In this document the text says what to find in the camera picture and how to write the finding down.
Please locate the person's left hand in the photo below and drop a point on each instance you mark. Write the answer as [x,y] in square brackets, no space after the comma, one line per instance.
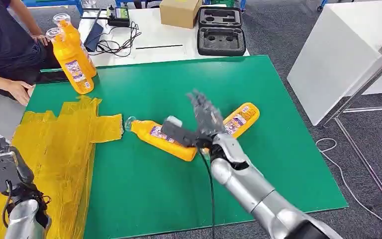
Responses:
[41,38]

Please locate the person's right hand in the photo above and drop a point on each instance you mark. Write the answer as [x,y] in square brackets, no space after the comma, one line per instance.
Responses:
[21,92]

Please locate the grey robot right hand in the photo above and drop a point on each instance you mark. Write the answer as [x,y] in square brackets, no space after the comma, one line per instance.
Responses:
[207,115]

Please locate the orange drink bottle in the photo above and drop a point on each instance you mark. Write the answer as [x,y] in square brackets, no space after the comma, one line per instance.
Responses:
[247,113]
[62,52]
[73,33]
[177,153]

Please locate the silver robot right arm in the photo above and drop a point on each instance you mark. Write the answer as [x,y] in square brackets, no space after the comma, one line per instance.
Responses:
[243,181]

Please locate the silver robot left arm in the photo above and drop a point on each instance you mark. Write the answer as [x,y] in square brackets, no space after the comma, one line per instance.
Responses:
[23,221]

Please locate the black phone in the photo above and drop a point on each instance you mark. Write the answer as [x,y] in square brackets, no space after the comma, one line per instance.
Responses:
[51,78]

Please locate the person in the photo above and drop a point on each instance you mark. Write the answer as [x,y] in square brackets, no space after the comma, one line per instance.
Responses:
[0,39]

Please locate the dark blue tablet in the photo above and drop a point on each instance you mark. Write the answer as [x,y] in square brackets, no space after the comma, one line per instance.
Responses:
[93,37]

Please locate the yellow plastic sheet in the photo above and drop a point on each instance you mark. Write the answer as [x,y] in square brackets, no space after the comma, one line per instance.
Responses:
[62,148]

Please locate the black foam case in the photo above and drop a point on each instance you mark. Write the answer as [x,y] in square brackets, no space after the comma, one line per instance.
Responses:
[220,42]

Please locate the green table mat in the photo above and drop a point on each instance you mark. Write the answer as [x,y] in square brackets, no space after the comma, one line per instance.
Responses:
[276,148]

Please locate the black controller with screen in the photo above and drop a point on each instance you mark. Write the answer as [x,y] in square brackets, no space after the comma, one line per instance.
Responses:
[118,20]

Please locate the thin black rod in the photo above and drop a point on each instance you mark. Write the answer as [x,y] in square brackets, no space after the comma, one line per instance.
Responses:
[159,47]

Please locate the cardboard box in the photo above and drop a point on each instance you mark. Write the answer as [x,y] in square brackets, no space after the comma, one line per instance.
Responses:
[177,13]

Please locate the green plastic crate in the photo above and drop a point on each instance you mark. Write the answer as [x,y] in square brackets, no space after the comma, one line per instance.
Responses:
[224,2]

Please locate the large white table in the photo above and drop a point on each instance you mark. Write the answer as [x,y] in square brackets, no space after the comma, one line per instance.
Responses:
[336,49]

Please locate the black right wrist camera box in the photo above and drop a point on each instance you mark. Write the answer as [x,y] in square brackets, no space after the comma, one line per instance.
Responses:
[177,132]

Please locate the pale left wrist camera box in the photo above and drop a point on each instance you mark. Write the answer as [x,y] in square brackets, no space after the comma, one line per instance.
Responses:
[4,170]

